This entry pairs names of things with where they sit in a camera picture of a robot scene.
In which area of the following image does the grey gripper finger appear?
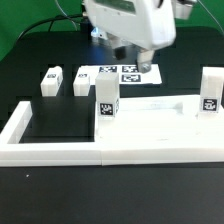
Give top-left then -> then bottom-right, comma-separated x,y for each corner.
137,49 -> 154,73
113,46 -> 126,60

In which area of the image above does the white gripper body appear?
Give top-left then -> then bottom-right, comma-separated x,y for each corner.
84,0 -> 176,50

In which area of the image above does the white desk tabletop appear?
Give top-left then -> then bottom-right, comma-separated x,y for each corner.
95,95 -> 224,143

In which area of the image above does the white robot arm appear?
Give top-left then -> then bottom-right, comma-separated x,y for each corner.
84,0 -> 197,73

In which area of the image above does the white marker sheet with tags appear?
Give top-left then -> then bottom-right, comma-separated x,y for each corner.
77,64 -> 162,85

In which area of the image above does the grey thin cable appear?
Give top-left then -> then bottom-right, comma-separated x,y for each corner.
54,0 -> 79,32

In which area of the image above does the black cable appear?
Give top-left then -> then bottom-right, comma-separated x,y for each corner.
18,13 -> 84,41

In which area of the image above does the white U-shaped obstacle frame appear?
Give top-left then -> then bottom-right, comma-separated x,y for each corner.
0,101 -> 224,166

